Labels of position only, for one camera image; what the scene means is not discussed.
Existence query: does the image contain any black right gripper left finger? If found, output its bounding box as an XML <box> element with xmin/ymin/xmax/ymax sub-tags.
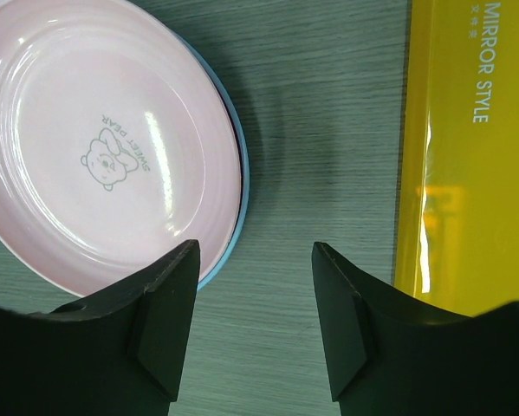
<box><xmin>0</xmin><ymin>240</ymin><xmax>200</xmax><ymax>415</ymax></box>

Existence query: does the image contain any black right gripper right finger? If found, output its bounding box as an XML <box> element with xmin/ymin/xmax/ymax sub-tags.
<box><xmin>311</xmin><ymin>242</ymin><xmax>519</xmax><ymax>415</ymax></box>

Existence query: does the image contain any blue plate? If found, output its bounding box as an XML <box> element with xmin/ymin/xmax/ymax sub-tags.
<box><xmin>178</xmin><ymin>35</ymin><xmax>251</xmax><ymax>290</ymax></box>

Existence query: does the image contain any pink plate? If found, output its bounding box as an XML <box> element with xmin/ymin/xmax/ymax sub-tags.
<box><xmin>0</xmin><ymin>1</ymin><xmax>241</xmax><ymax>296</ymax></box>

